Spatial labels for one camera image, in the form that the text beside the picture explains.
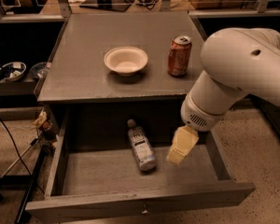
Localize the black monitor stand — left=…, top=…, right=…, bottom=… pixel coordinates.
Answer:
left=79, top=0, right=132, bottom=12

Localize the white paper bowl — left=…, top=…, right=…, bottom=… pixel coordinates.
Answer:
left=104, top=47, right=148, bottom=76

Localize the black floor cable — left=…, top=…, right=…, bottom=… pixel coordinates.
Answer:
left=0, top=111, right=46, bottom=194

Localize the crumpled snack wrapper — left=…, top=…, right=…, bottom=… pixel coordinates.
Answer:
left=33, top=110, right=57, bottom=142

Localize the orange soda can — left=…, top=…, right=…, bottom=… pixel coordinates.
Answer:
left=168, top=35, right=192, bottom=77

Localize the white bowl with items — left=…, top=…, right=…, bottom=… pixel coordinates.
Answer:
left=0, top=62, right=26, bottom=82

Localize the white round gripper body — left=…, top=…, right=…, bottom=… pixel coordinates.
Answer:
left=180, top=91, right=225, bottom=132

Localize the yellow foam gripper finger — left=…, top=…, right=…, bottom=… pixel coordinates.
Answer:
left=166, top=125, right=199, bottom=165

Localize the small metal drawer knob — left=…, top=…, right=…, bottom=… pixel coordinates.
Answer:
left=141, top=203, right=148, bottom=216

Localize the black tripod leg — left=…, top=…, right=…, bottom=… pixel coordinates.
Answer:
left=14, top=149, right=45, bottom=224

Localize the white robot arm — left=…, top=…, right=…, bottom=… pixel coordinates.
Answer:
left=166, top=28, right=280, bottom=165

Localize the dark glass bowl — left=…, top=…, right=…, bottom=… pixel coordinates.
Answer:
left=29, top=62, right=50, bottom=80

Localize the grey low shelf bench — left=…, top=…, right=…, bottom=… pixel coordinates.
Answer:
left=0, top=76, right=37, bottom=96

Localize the open grey top drawer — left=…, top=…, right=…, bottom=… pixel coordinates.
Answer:
left=26, top=105, right=255, bottom=224

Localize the grey cabinet with counter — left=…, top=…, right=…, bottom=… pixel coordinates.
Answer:
left=38, top=12, right=204, bottom=145

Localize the blue plastic water bottle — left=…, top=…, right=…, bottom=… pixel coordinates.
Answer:
left=127, top=119, right=157, bottom=172

